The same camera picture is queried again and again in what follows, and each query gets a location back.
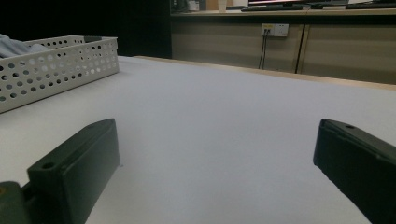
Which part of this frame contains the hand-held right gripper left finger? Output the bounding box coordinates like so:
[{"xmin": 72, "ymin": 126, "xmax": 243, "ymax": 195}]
[{"xmin": 27, "ymin": 118, "xmax": 120, "ymax": 224}]

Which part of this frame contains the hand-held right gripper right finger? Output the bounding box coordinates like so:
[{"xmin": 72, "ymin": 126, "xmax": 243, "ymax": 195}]
[{"xmin": 312, "ymin": 118, "xmax": 396, "ymax": 224}]

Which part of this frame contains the white perforated plastic basket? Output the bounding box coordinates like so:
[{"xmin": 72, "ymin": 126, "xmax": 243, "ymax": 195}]
[{"xmin": 0, "ymin": 35, "xmax": 120, "ymax": 115}]

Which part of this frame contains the light blue shirt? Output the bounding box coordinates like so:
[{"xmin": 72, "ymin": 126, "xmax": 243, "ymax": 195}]
[{"xmin": 0, "ymin": 33, "xmax": 50, "ymax": 60}]

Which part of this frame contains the beige wooden cabinet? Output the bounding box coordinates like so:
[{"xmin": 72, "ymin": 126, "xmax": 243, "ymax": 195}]
[{"xmin": 170, "ymin": 8, "xmax": 396, "ymax": 86}]

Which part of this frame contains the black keyboard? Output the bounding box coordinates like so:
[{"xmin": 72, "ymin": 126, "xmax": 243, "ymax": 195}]
[
  {"xmin": 240, "ymin": 5, "xmax": 310, "ymax": 13},
  {"xmin": 345, "ymin": 1, "xmax": 396, "ymax": 10}
]

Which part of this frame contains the black power cable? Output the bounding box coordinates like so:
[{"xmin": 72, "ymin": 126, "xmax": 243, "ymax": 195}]
[{"xmin": 258, "ymin": 29, "xmax": 266, "ymax": 70}]

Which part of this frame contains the white wall socket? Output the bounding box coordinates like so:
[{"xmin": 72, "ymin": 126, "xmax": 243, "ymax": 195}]
[{"xmin": 261, "ymin": 22, "xmax": 290, "ymax": 38}]

